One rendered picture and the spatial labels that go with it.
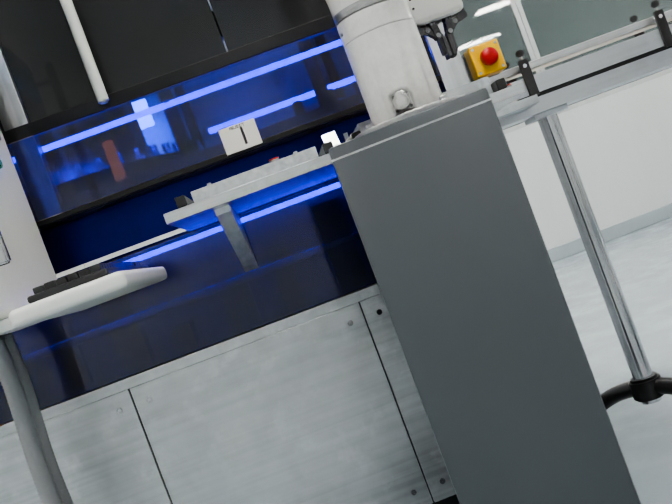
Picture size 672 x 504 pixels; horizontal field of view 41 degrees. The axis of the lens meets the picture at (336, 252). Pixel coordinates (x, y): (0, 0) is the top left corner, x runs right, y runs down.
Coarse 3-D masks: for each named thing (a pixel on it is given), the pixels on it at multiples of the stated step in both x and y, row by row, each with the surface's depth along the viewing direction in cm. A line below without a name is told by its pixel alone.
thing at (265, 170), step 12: (288, 156) 178; (300, 156) 178; (312, 156) 178; (264, 168) 177; (276, 168) 177; (228, 180) 177; (240, 180) 177; (252, 180) 177; (192, 192) 176; (204, 192) 177; (216, 192) 177
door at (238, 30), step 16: (224, 0) 204; (240, 0) 204; (256, 0) 204; (272, 0) 205; (288, 0) 205; (304, 0) 205; (320, 0) 205; (224, 16) 204; (240, 16) 204; (256, 16) 204; (272, 16) 205; (288, 16) 205; (304, 16) 205; (320, 16) 205; (224, 32) 204; (240, 32) 204; (256, 32) 204; (272, 32) 205
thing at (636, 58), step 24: (648, 24) 222; (576, 48) 221; (624, 48) 219; (648, 48) 220; (504, 72) 220; (528, 72) 217; (552, 72) 218; (576, 72) 219; (600, 72) 219; (624, 72) 219; (648, 72) 220; (528, 96) 218; (552, 96) 218; (576, 96) 218; (504, 120) 217
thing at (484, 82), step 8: (480, 80) 169; (488, 80) 169; (456, 88) 168; (464, 88) 168; (472, 88) 168; (480, 88) 169; (488, 88) 169; (448, 96) 168; (368, 120) 167; (360, 128) 167
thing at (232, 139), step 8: (248, 120) 203; (224, 128) 203; (232, 128) 203; (248, 128) 203; (256, 128) 203; (224, 136) 203; (232, 136) 203; (240, 136) 203; (248, 136) 203; (256, 136) 203; (224, 144) 203; (232, 144) 203; (240, 144) 203; (248, 144) 203; (256, 144) 203; (232, 152) 203
